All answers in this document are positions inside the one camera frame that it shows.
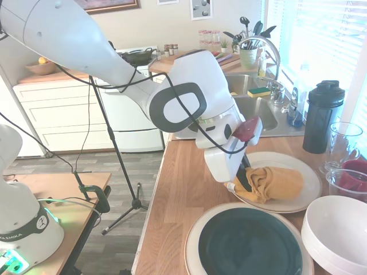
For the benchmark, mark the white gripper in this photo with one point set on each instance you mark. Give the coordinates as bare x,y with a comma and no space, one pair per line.
222,166

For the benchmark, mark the yellow towel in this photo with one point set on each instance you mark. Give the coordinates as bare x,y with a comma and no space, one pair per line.
281,183

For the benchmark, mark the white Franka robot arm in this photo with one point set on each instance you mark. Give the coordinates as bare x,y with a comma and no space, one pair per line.
198,74

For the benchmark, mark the white plate with tan rim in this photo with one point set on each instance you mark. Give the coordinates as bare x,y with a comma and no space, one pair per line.
311,177

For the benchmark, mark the dark green plate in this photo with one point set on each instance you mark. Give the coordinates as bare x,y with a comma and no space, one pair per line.
249,243
191,243

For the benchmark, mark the stainless steel double sink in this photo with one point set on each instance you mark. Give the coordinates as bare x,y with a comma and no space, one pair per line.
266,114

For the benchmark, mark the yellow green sponge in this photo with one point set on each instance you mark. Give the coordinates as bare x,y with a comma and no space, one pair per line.
259,92

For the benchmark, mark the clear plastic cup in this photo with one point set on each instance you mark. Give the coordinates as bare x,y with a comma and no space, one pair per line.
332,183

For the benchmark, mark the black shaker bottle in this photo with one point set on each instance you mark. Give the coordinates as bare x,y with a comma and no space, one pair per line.
322,120

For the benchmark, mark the tall clear glass mug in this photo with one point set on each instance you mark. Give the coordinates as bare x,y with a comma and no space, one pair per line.
341,143

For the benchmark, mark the clear yellow soap bottle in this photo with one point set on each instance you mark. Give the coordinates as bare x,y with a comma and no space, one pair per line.
261,67

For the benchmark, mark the white bowl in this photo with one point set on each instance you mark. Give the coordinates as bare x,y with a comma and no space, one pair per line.
338,229

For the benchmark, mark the red mug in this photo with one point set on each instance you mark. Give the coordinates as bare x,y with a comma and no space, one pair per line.
355,167

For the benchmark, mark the green utensil crock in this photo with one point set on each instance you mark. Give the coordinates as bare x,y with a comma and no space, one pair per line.
248,58

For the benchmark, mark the purple knife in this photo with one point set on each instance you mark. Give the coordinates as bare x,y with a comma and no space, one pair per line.
228,59

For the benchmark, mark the black tripod stand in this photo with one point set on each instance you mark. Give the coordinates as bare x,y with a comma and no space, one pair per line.
134,202

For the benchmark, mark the green knife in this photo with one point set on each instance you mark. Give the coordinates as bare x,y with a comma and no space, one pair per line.
223,57

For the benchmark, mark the chrome faucet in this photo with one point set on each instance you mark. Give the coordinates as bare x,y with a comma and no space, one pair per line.
276,57

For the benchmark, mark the white stove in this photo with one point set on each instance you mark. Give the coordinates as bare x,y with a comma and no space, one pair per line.
129,137

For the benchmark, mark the small potted plant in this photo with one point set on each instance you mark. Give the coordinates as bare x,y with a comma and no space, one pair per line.
224,46

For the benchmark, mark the leafy dark plant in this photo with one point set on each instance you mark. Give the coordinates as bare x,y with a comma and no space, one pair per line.
235,44

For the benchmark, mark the wooden cutting board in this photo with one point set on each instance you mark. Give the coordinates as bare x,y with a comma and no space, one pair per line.
163,64

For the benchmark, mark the spice jar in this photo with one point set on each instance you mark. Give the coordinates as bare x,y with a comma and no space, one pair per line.
171,49
166,50
176,49

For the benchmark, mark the black turner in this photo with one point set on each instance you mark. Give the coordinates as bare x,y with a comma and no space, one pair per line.
269,30

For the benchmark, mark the black spatula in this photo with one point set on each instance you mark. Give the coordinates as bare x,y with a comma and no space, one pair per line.
258,27

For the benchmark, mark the glass salt shaker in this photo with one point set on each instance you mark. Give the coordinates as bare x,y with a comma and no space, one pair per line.
158,54

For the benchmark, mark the white window blinds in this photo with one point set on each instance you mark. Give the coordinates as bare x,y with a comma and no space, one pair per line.
315,43

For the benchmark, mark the green clamp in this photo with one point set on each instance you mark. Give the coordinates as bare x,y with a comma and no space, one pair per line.
101,197

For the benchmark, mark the black slotted spoon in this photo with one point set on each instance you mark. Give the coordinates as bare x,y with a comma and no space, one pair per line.
244,20

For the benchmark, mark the black frying pan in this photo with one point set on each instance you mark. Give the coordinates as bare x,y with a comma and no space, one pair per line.
137,55

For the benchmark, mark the large white poster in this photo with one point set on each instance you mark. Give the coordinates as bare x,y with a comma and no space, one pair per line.
202,10

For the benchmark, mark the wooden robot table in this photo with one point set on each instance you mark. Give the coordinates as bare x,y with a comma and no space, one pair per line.
74,186

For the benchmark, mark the small white poster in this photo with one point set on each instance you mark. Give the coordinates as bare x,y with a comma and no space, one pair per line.
167,1

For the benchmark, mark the white drawer cabinet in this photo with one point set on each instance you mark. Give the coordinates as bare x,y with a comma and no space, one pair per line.
43,114

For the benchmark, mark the framed picture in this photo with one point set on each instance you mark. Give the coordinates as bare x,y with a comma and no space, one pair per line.
114,4

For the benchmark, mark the yellow lemon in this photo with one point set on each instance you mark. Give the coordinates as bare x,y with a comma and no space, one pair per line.
43,60

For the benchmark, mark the wooden fruit bowl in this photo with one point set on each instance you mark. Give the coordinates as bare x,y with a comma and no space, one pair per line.
37,69

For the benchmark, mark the maroon grey wrist camera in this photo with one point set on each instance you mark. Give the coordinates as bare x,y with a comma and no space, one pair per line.
246,129

